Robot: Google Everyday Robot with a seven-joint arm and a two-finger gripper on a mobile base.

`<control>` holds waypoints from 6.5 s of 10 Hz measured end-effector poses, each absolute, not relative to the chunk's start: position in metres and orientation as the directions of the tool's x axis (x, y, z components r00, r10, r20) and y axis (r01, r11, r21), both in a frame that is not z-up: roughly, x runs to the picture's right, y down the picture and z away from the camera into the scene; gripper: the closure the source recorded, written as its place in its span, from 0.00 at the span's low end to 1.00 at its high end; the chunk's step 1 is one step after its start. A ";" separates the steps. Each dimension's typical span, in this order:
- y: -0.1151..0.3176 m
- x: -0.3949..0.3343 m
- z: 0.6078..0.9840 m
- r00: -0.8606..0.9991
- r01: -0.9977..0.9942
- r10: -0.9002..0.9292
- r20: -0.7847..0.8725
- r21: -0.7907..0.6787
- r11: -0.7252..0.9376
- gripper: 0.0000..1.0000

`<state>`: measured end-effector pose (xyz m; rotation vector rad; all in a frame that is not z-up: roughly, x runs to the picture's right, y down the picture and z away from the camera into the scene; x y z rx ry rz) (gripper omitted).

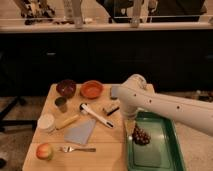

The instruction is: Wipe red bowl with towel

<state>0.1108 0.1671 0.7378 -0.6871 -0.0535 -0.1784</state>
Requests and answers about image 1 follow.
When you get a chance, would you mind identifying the grey towel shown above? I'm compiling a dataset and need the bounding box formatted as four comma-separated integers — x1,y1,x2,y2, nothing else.
64,119,96,145

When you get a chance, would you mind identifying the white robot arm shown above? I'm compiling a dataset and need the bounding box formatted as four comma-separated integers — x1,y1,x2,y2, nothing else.
117,74,213,136

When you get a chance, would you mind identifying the orange-red bowl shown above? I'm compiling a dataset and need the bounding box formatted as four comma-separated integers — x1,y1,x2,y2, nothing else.
80,80,103,99

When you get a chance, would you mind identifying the dark brown bowl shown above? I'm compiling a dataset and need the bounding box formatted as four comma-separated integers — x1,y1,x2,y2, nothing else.
56,79,76,98

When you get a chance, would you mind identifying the bunch of dark grapes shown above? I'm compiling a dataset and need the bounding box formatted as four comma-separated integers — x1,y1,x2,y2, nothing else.
132,125,151,145

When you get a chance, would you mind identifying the grey blue sponge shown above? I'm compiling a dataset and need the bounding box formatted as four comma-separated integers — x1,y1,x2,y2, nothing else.
110,85,119,100

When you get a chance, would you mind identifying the green plastic tray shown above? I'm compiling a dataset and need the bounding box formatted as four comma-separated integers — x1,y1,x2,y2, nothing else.
126,112,186,171

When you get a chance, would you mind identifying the metal fork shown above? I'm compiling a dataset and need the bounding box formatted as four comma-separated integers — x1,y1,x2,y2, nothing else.
59,146,96,153

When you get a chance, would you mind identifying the small metal cup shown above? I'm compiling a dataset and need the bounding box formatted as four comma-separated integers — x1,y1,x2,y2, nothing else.
55,97,67,113

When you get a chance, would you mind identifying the white round container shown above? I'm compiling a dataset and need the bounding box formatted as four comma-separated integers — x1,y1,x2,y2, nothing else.
37,114,55,131

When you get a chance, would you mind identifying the red yellow apple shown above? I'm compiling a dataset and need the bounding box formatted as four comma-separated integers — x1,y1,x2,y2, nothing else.
36,143,53,161

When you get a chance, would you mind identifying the black office chair base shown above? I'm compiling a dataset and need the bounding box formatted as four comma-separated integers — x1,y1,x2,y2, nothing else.
0,95,38,133

